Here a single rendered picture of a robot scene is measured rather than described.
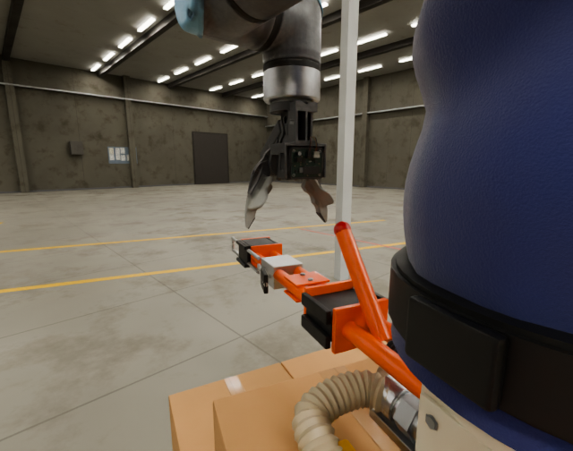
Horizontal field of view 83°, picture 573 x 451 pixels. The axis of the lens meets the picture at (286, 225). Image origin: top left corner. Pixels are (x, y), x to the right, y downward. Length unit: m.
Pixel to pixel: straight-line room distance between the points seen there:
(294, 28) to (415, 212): 0.38
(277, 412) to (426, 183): 0.39
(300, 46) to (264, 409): 0.51
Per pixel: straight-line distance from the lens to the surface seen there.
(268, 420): 0.49
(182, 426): 1.12
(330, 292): 0.49
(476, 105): 0.19
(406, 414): 0.40
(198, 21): 0.47
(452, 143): 0.19
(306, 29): 0.54
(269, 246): 0.73
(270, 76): 0.53
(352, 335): 0.41
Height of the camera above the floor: 1.28
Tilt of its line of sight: 11 degrees down
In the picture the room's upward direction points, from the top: straight up
